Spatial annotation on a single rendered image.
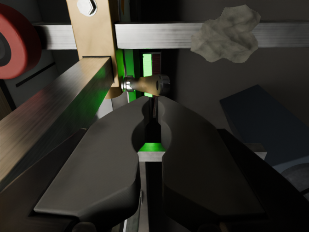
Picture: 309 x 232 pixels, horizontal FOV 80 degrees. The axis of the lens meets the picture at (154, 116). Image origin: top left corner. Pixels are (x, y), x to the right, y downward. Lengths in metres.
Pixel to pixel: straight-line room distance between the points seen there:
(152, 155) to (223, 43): 0.26
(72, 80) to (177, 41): 0.14
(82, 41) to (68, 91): 0.11
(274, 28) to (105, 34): 0.21
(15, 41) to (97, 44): 0.09
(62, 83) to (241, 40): 0.21
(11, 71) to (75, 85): 0.12
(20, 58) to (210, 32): 0.22
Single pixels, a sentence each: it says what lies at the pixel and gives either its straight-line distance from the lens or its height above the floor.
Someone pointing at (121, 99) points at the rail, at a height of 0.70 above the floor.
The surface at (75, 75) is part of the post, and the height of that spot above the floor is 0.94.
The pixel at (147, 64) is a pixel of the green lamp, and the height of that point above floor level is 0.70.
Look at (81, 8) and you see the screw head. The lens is 0.25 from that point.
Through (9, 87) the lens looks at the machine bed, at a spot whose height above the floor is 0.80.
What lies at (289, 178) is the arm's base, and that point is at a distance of 0.90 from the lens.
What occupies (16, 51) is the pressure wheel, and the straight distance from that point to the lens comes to 0.27.
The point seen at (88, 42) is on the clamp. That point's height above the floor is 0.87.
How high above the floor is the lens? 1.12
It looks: 58 degrees down
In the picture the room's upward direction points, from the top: 178 degrees counter-clockwise
